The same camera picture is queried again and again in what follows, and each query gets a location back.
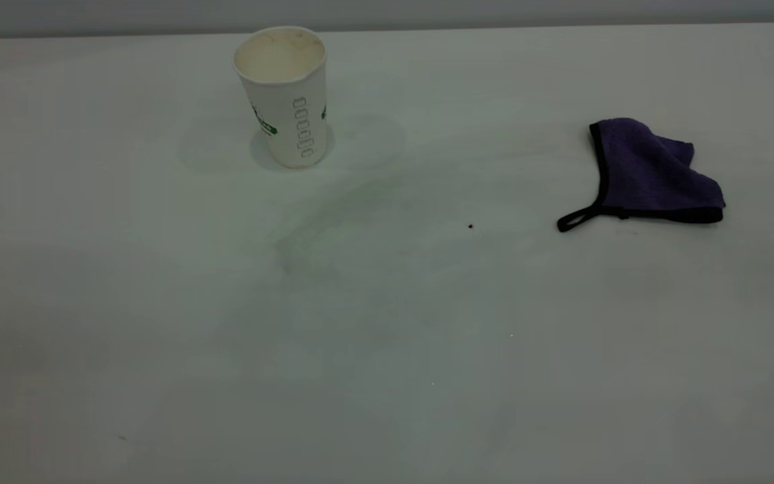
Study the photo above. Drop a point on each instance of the white paper coffee cup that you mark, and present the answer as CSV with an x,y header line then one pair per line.
x,y
286,101

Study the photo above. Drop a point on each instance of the purple cloth with black trim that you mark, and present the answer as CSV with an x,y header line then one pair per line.
x,y
649,175

